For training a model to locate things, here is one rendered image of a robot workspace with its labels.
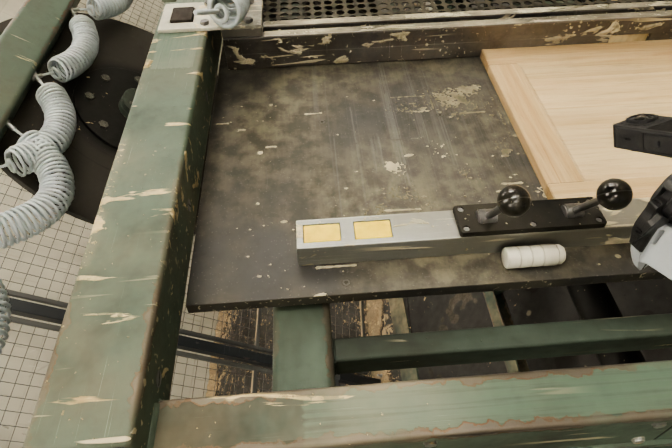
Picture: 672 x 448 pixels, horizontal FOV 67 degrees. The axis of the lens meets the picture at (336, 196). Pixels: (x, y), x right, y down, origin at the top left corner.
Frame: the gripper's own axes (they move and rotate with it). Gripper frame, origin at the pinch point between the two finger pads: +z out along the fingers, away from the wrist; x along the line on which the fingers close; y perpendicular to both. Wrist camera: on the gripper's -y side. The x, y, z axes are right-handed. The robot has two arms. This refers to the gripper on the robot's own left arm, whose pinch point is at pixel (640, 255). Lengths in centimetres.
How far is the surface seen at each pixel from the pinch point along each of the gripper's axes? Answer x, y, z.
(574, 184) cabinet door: 11.2, -17.4, 10.2
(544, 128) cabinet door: 16.1, -29.7, 10.2
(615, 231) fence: 8.7, -7.5, 9.1
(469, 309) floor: 72, -77, 188
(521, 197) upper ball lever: -8.9, -10.5, -3.6
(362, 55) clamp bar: -1, -64, 10
